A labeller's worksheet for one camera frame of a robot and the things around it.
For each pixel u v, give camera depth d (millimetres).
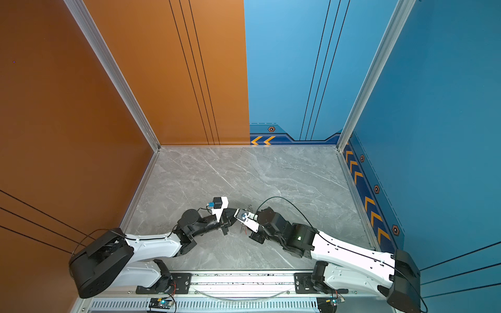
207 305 697
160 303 708
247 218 584
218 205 636
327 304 704
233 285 755
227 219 682
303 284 725
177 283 738
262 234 626
